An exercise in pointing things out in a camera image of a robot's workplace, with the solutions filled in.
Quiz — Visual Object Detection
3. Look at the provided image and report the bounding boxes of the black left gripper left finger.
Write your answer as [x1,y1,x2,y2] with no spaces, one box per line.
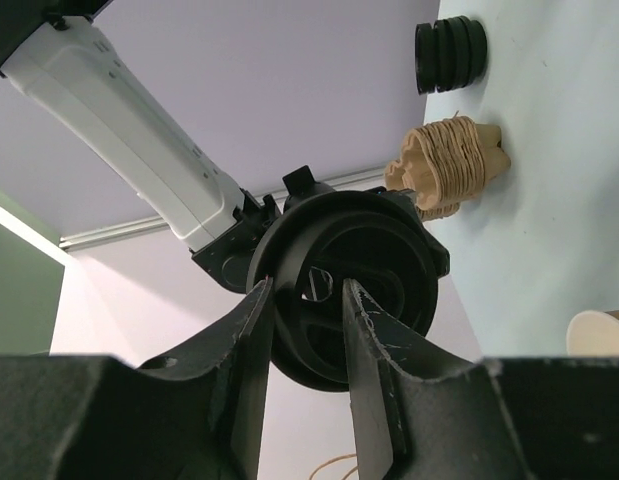
[0,280,274,479]

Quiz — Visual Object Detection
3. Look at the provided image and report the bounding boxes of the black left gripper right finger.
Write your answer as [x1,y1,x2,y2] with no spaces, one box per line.
[345,289,619,479]

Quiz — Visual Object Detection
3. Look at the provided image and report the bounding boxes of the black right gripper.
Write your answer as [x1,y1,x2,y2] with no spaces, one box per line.
[281,165,450,278]

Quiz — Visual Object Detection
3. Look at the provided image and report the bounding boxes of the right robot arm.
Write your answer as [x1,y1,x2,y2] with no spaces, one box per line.
[0,1,450,293]

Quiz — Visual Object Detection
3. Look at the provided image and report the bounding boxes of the stack of paper cups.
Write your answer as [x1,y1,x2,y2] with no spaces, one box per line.
[566,310,619,357]

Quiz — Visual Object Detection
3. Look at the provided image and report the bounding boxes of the brown pulp cup carrier stack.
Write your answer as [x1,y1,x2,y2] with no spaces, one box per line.
[384,115,511,222]

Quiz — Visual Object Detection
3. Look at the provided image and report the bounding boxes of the black plastic lid stack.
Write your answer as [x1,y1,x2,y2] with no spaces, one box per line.
[414,15,488,95]

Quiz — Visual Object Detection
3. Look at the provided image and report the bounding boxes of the green paper bag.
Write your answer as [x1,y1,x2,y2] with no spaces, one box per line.
[0,191,64,355]

